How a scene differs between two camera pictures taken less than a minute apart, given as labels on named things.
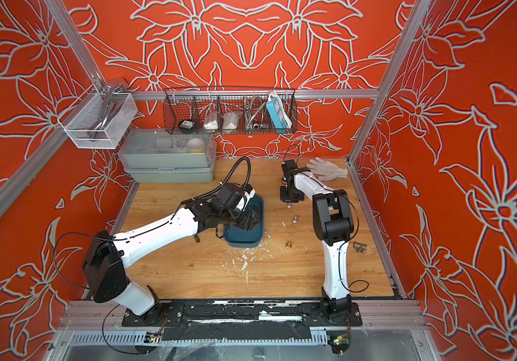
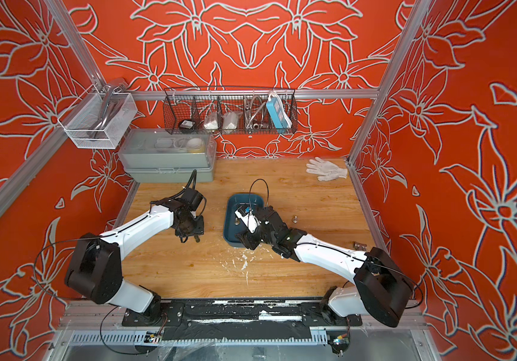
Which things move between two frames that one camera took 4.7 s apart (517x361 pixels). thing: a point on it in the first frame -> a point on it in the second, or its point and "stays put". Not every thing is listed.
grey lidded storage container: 162,156 stays put
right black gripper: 284,198 -> 247,239
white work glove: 326,171 stays put
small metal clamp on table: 360,247 stays put
